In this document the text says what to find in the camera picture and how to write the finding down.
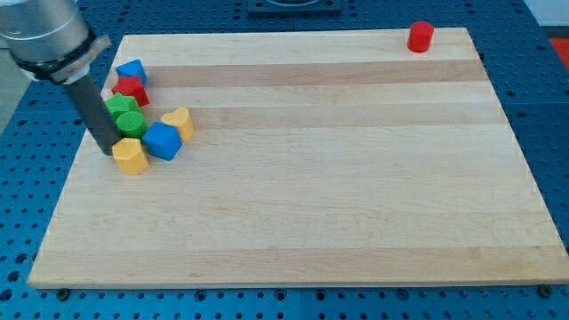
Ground red star block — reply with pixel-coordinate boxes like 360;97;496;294
111;76;149;107

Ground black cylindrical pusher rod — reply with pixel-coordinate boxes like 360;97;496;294
62;75;122;156

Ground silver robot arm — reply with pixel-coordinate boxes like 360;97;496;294
1;0;111;84

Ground blue cube block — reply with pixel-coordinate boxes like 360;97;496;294
142;122;181;161

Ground green star block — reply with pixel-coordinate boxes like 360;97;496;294
105;92;140;121

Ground yellow heart block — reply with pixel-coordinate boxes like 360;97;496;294
160;108;195;142

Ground red cylinder block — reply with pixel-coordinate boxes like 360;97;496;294
406;21;435;53

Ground blue triangle block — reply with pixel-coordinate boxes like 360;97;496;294
116;59;148;85

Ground yellow pentagon block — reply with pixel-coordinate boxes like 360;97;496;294
112;138;149;175

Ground green cylinder block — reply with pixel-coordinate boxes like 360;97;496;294
116;111;147;139

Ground light wooden board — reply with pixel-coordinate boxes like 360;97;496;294
28;28;568;290

